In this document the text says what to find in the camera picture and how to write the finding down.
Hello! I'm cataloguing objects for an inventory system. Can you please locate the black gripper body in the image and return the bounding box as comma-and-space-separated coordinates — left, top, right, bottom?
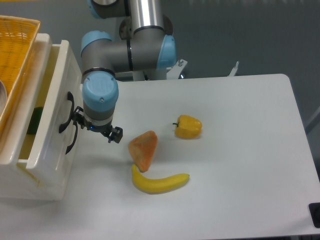
84, 117, 113, 137

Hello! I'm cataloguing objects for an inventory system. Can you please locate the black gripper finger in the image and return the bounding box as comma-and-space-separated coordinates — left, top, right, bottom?
101, 125, 123, 144
72, 106, 85, 129

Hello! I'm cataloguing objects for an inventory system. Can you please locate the white top drawer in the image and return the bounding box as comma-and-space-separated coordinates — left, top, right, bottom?
17, 40, 82, 200

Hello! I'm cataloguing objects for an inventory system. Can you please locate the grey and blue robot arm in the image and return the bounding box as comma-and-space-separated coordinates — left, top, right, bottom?
74, 0, 177, 143

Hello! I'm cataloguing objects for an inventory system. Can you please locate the white drawer cabinet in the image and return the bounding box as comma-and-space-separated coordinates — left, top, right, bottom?
0, 33, 68, 202

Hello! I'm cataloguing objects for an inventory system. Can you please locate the orange sandwich toast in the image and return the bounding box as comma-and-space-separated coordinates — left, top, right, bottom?
128, 130, 158, 173

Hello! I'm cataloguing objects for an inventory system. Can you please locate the green bell pepper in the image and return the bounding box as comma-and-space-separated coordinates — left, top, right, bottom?
26, 106, 44, 135

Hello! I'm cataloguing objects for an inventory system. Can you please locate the yellow banana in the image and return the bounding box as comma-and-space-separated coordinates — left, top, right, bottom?
131, 164, 190, 194

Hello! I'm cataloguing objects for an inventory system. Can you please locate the yellow bell pepper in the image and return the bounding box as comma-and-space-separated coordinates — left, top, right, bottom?
172, 114, 203, 139

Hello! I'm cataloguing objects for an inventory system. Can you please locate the metal bowl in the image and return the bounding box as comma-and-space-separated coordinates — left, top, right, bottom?
0, 81, 8, 115

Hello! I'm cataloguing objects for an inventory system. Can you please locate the yellow plastic basket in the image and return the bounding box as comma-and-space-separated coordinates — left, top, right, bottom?
0, 15, 41, 132

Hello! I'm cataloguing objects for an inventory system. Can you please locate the black object at table edge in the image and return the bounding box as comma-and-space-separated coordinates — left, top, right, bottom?
308, 202, 320, 229

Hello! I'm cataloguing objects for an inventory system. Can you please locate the black lower drawer handle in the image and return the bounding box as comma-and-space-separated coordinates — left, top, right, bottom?
65, 121, 79, 155

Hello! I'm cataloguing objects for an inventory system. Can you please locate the white clamp bracket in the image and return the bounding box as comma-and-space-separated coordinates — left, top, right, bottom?
228, 61, 240, 77

